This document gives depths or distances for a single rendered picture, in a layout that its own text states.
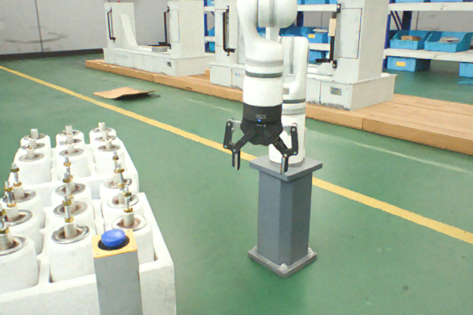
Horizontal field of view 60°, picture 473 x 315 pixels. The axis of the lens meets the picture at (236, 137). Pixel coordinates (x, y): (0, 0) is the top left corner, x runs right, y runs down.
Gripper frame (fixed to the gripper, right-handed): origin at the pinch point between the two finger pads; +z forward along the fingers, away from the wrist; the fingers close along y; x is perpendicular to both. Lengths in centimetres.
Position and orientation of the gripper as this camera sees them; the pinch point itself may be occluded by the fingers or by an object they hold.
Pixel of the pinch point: (260, 168)
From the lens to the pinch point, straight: 82.5
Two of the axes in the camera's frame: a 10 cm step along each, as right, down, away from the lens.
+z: -0.2, 9.4, 3.5
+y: 9.8, 0.9, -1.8
